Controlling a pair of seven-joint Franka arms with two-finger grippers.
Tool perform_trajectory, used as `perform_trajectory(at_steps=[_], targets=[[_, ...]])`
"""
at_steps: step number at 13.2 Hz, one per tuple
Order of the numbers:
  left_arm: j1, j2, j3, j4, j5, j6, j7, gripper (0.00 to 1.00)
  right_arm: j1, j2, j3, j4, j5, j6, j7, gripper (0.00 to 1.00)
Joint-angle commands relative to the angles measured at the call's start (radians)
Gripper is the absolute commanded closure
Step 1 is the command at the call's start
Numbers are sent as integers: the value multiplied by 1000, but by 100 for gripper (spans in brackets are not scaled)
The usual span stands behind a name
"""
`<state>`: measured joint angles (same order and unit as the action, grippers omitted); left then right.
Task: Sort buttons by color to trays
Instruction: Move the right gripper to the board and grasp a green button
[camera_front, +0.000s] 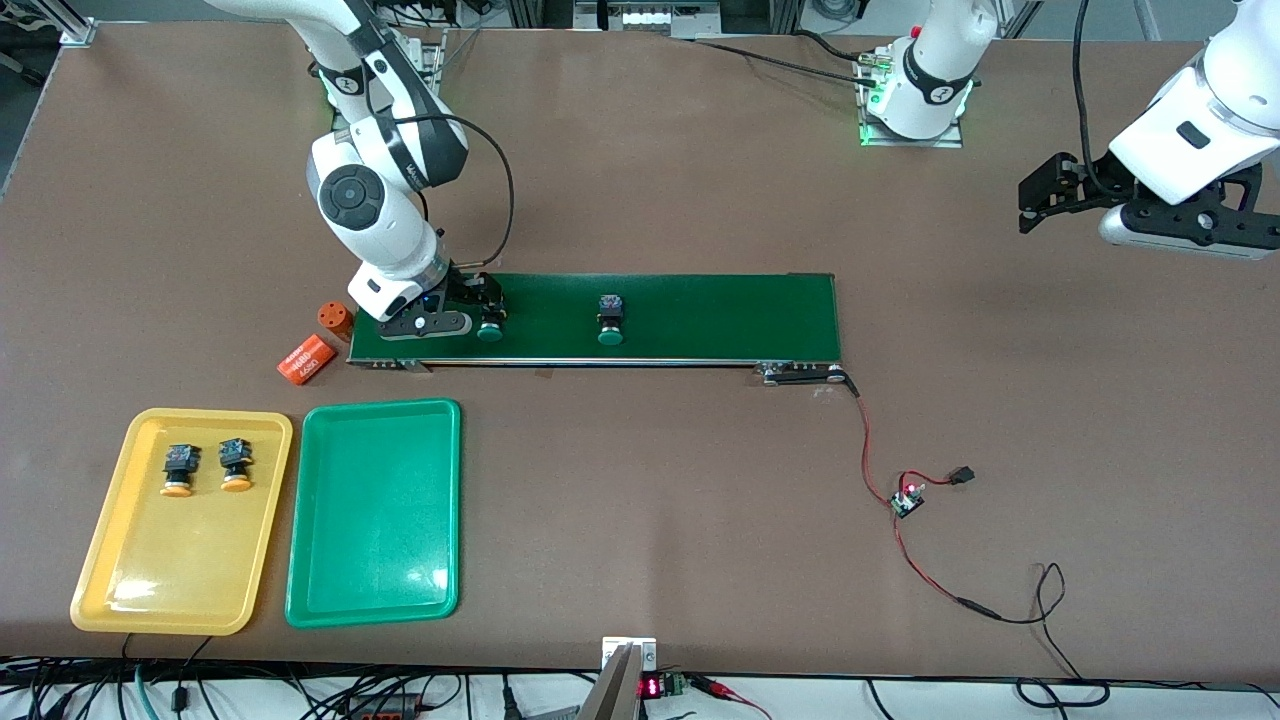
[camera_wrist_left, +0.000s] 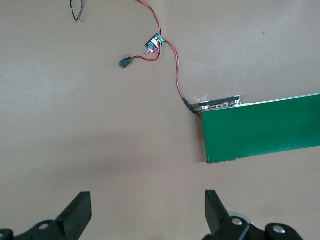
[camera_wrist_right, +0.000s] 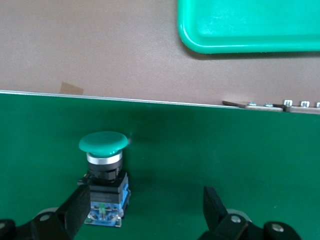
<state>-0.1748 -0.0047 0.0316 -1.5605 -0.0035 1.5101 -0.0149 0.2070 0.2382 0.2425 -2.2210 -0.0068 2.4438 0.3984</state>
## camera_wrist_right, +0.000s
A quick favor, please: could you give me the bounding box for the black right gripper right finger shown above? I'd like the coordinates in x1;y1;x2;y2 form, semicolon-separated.
198;186;303;240

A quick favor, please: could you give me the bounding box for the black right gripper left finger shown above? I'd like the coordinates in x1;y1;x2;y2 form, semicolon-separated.
0;185;91;240

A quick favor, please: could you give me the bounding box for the green mushroom push button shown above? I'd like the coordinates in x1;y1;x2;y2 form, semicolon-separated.
76;131;132;228

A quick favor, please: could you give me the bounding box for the green conveyor belt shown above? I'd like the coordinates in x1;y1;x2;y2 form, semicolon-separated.
0;89;320;240

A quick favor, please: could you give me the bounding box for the brown tape piece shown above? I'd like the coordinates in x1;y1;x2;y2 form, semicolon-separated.
59;81;85;96

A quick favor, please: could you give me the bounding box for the green plastic tray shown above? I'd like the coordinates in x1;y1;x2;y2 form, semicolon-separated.
176;0;320;55

